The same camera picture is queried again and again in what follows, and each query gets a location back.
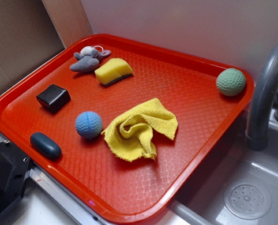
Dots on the black metal mount bracket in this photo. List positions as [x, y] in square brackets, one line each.
[14, 168]

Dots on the grey toy faucet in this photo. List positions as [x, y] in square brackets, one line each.
[265, 96]

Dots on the yellow sponge with grey pad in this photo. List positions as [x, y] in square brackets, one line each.
[113, 71]

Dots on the dark green plastic pickle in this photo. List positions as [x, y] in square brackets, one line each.
[45, 146]

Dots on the red plastic tray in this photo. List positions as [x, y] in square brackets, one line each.
[124, 192]

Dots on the brown cardboard panel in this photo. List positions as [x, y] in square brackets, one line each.
[34, 31]

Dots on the blue dimpled ball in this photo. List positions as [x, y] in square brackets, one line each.
[88, 125]

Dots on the silver metal edge rail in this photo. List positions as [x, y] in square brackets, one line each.
[57, 203]

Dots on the yellow woven cloth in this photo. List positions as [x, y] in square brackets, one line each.
[129, 136]

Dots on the grey plastic sink basin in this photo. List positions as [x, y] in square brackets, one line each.
[233, 185]

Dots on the green dimpled ball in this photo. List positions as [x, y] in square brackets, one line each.
[231, 82]

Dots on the grey plush elephant toy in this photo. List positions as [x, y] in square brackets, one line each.
[89, 58]

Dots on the black rectangular block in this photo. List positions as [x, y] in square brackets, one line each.
[53, 98]

